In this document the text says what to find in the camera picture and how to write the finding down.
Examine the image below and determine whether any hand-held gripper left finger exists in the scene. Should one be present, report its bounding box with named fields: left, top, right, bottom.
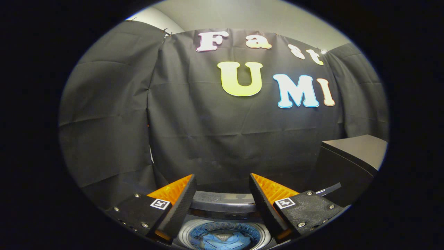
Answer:
left=104, top=174, right=197, bottom=243

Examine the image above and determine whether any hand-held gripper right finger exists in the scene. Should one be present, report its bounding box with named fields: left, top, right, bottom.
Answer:
left=249, top=173, right=348, bottom=244

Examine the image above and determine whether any grey washing machine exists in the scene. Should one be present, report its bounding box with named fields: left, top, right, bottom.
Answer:
left=170, top=183, right=342, bottom=250

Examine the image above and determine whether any light blue polo shirt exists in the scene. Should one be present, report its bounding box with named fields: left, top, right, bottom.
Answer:
left=199, top=232, right=252, bottom=250

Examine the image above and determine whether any black backdrop cloth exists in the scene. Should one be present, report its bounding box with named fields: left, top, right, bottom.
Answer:
left=58, top=20, right=389, bottom=209

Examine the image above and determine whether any beige cabinet with black frame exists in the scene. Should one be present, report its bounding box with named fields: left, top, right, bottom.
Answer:
left=307, top=134, right=388, bottom=209

